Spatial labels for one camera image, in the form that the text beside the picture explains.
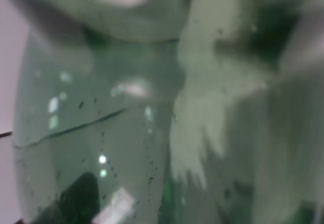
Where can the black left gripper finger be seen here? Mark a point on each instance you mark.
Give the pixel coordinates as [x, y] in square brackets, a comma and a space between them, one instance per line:
[79, 203]

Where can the green transparent plastic bottle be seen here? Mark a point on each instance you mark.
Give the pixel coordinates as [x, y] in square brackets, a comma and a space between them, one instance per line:
[186, 111]

